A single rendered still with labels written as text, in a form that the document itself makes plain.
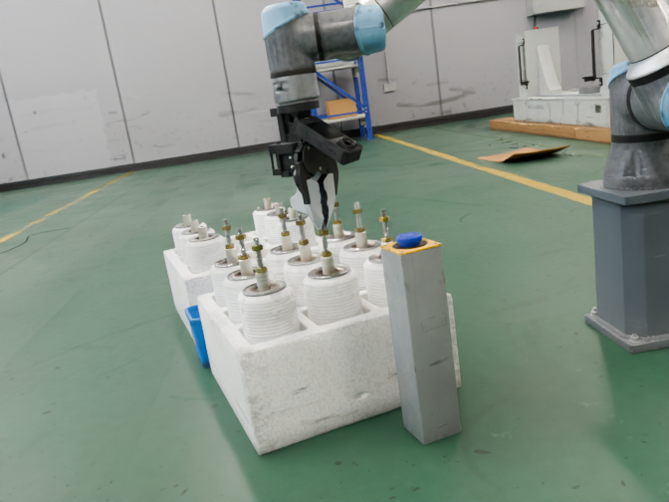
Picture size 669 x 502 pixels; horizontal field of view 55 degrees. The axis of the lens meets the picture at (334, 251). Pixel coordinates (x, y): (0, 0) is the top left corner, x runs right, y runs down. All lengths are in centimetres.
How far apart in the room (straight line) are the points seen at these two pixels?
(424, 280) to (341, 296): 18
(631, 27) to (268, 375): 79
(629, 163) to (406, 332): 55
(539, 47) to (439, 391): 490
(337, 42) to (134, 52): 666
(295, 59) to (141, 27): 665
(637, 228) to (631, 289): 12
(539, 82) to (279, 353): 491
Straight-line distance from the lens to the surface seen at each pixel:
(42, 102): 790
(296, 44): 105
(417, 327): 97
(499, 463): 101
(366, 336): 109
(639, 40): 115
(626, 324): 135
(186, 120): 756
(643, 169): 129
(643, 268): 130
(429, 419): 104
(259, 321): 105
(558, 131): 491
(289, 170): 108
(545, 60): 573
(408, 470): 100
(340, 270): 111
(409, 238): 95
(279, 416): 108
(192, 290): 155
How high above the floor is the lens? 55
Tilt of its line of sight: 14 degrees down
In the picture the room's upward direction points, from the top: 9 degrees counter-clockwise
